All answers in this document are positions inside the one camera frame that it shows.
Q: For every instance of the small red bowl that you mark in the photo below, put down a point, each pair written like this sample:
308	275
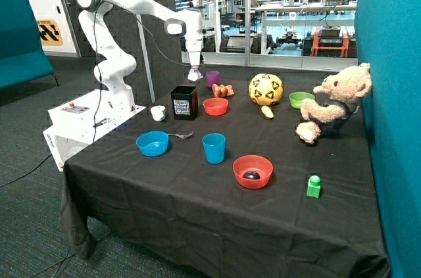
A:
215	106

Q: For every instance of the black square bin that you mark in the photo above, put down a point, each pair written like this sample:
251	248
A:
184	102

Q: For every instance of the blue plastic cup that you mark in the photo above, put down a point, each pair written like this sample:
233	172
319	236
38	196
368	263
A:
214	147

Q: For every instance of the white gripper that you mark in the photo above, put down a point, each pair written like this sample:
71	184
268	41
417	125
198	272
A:
194	48

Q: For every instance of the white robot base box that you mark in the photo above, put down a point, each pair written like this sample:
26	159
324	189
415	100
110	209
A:
78	123

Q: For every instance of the green plastic bowl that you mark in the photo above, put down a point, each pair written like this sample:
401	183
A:
296	98

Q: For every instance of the black tablecloth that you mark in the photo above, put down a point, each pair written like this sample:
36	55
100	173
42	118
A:
195	213

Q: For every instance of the purple plastic cup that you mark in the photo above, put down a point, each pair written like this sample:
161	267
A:
213	77

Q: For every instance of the yellow soccer ball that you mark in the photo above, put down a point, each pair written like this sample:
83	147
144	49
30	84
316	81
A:
266	89

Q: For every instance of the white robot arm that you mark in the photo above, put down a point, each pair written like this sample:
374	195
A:
118	63

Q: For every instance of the teal sofa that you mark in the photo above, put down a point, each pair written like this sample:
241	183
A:
22	56

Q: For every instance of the brown plush toy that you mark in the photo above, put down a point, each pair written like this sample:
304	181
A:
222	90

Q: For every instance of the dark purple ball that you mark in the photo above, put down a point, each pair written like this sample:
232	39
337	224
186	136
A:
252	175

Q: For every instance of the metal fork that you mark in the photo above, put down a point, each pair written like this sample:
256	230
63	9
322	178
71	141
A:
181	136

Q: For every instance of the white small cup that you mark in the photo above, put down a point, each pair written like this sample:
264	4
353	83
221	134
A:
158	113

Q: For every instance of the yellow banana piece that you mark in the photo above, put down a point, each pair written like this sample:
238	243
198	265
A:
267	112

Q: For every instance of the blue plastic bowl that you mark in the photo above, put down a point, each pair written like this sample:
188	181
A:
152	143

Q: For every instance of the green toy block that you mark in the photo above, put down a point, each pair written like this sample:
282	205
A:
314	186

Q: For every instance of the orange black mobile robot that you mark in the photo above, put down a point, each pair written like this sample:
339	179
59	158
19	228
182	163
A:
330	41

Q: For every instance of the beige teddy bear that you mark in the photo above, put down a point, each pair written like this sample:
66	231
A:
344	91

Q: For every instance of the yellow black sign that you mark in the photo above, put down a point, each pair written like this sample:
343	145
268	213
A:
50	33

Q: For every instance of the white paper ball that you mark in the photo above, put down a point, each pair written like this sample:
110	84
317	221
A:
194	76

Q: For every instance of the large red bowl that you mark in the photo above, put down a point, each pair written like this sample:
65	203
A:
256	163

